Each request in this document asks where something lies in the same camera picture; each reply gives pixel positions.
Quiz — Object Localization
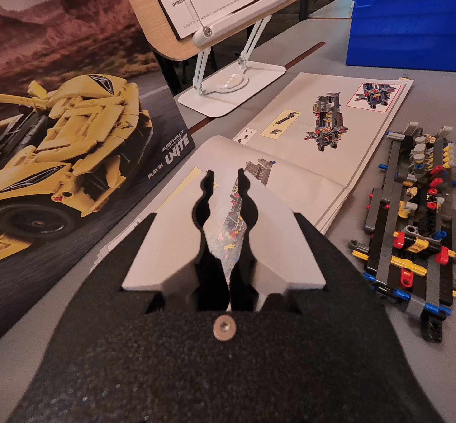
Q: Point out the blue flat object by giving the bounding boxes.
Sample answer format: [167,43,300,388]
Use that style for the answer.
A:
[346,0,456,73]

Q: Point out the multicoloured lego chassis assembly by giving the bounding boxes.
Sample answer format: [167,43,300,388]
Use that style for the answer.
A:
[348,121,456,343]

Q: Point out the black lego set box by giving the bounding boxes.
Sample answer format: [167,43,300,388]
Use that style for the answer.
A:
[0,0,196,338]

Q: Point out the lego instruction booklet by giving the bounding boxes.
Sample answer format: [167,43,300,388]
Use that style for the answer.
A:
[93,71,415,277]

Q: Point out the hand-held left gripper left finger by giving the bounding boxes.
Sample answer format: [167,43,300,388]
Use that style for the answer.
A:
[121,170,230,311]

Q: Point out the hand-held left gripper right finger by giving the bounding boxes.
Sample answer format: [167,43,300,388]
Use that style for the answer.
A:
[230,168,327,311]

